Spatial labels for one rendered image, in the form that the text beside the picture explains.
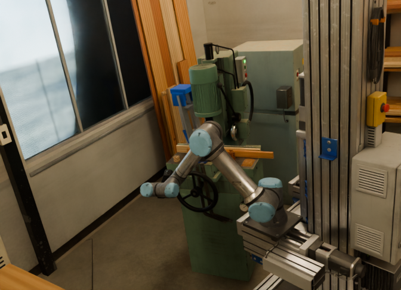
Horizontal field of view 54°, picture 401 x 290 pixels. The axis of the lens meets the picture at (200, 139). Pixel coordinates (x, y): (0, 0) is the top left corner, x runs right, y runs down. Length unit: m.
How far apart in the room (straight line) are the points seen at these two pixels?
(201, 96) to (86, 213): 1.74
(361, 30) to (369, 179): 0.61
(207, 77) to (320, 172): 0.91
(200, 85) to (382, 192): 1.22
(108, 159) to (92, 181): 0.27
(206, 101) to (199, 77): 0.16
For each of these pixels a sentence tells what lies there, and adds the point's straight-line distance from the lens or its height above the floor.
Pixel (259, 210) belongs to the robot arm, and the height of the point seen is 1.00.
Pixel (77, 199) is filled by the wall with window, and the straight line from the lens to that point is 3.62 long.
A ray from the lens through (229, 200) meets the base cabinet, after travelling 2.62.
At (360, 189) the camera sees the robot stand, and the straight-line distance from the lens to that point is 1.85.
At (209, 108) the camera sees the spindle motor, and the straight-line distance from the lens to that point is 2.48.
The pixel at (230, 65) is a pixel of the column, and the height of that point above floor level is 1.46.
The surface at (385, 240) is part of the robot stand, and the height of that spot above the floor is 0.87.
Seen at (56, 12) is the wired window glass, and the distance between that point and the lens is 3.50.
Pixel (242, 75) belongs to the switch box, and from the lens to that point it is 2.72.
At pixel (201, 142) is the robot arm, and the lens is 1.79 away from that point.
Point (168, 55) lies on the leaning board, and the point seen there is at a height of 1.30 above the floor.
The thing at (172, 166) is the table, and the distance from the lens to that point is 2.66.
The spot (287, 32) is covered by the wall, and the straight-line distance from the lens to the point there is 4.74.
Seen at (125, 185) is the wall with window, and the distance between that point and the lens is 4.03.
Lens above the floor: 2.01
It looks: 22 degrees down
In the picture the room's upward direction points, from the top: 8 degrees counter-clockwise
